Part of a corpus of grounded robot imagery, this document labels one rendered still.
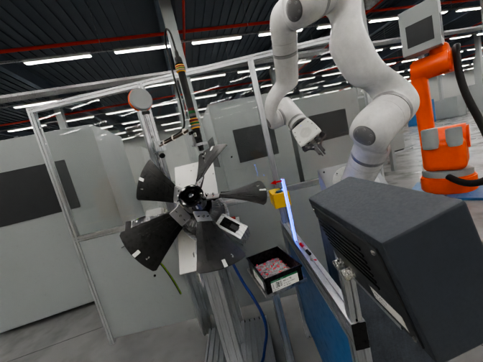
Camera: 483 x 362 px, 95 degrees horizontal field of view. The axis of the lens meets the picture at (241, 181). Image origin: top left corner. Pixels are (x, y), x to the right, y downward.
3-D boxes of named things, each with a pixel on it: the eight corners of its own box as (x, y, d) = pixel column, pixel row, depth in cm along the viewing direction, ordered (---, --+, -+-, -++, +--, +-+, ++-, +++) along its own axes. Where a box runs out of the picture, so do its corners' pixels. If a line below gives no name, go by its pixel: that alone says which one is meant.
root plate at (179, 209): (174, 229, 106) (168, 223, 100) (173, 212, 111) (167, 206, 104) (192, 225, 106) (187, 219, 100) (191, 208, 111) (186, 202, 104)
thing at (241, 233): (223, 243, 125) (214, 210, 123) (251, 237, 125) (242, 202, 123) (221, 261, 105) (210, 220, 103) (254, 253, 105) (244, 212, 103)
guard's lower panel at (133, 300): (111, 336, 196) (77, 241, 184) (395, 267, 197) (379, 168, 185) (108, 339, 193) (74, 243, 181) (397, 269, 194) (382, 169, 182)
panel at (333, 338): (305, 322, 153) (286, 233, 145) (306, 322, 153) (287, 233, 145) (387, 513, 72) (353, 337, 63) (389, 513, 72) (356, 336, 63)
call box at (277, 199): (271, 205, 148) (268, 189, 147) (286, 202, 148) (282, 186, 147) (276, 211, 133) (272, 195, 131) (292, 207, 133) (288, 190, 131)
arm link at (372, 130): (393, 153, 81) (427, 95, 62) (364, 184, 75) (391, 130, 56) (362, 138, 87) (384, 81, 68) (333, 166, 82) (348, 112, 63)
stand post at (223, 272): (234, 349, 159) (192, 197, 144) (246, 346, 159) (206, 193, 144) (234, 355, 155) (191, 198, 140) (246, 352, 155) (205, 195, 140)
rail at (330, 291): (282, 231, 149) (279, 220, 148) (288, 230, 149) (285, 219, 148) (356, 351, 59) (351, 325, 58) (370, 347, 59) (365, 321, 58)
